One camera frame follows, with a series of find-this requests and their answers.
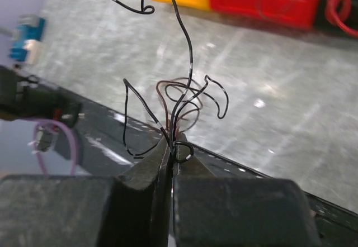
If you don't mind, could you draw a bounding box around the blue toy block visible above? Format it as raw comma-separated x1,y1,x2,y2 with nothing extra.
8,14,46,65

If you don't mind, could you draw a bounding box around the black plastic bin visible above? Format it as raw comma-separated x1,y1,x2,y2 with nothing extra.
313,0,357,39

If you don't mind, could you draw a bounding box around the black thin cable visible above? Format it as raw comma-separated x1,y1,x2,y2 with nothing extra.
83,0,230,179

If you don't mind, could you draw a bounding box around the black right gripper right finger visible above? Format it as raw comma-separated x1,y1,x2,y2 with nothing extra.
173,144,321,246

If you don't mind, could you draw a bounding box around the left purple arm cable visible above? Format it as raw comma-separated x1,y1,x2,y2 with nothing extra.
32,118,79,177

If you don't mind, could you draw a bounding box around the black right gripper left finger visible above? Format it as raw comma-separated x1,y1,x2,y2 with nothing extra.
1,140,170,246

